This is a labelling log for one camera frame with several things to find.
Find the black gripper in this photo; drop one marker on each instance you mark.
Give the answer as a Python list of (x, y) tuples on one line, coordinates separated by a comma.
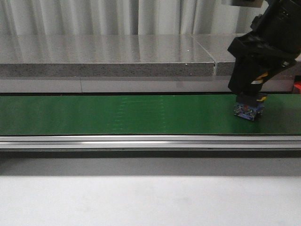
[(252, 71)]

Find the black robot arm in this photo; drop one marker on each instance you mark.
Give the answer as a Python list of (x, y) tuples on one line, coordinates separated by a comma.
[(280, 25)]

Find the red object at right edge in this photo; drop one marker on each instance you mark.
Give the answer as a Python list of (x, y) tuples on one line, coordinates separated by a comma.
[(297, 87)]

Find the green conveyor belt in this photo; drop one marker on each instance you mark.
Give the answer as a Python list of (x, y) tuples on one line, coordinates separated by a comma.
[(144, 114)]

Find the grey stone counter slab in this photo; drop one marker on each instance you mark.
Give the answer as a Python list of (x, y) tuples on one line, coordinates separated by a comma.
[(115, 63)]

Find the grey pleated curtain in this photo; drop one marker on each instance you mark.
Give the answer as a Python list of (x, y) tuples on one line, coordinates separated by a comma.
[(124, 17)]

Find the aluminium conveyor side rail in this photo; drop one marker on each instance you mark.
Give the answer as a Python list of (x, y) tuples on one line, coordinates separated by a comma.
[(163, 142)]

